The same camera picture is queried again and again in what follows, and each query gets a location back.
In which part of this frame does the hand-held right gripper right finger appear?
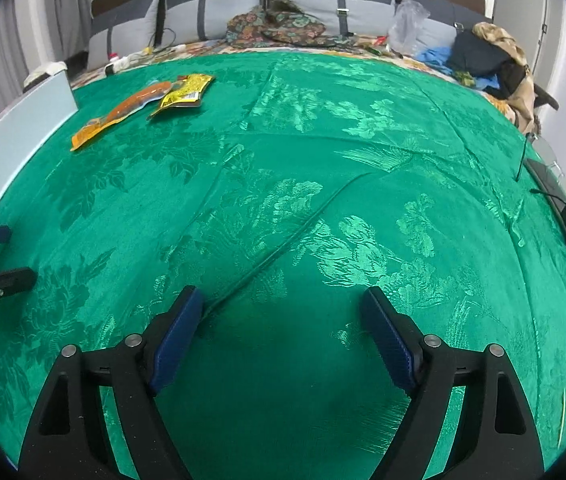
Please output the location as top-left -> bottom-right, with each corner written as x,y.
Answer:
360,286 -> 544,480

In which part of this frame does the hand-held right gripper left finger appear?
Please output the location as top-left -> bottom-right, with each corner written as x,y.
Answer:
18,285 -> 205,480

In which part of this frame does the white storage box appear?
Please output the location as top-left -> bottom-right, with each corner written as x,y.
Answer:
0,71 -> 80,266

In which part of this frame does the orange sausage packet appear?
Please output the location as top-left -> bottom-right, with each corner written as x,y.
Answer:
70,80 -> 172,152

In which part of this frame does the printed yellow snack packet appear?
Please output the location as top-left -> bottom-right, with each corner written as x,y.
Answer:
148,74 -> 215,121

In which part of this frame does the white hat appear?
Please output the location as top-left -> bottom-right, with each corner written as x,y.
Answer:
24,61 -> 68,83

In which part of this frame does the green patterned blanket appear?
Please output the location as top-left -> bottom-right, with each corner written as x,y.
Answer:
0,52 -> 566,480

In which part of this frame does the dark phone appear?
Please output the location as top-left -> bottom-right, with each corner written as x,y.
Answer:
525,159 -> 566,211

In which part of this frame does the grey pillow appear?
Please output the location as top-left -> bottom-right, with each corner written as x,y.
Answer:
85,0 -> 164,68
280,0 -> 398,36
398,0 -> 494,56
163,0 -> 268,43

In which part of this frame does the grey curtain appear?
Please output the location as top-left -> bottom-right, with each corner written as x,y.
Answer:
45,0 -> 94,58

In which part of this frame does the floral bed sheet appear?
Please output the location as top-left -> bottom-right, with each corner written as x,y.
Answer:
70,35 -> 524,116

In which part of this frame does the blue cloth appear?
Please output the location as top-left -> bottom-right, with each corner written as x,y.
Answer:
415,46 -> 501,93

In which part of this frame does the black bag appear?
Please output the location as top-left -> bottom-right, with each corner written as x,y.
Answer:
445,32 -> 528,101

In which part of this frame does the clear plastic bag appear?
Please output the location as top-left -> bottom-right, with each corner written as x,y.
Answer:
387,0 -> 431,56

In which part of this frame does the pile of dark clothes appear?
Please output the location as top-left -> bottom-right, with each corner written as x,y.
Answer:
472,22 -> 538,133

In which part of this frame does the dark floral cloth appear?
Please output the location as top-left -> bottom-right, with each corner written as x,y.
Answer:
225,0 -> 326,50

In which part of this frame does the white door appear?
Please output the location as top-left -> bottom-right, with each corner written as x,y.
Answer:
490,0 -> 551,101

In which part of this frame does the black cable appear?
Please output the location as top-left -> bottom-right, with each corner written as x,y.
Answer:
515,132 -> 564,196

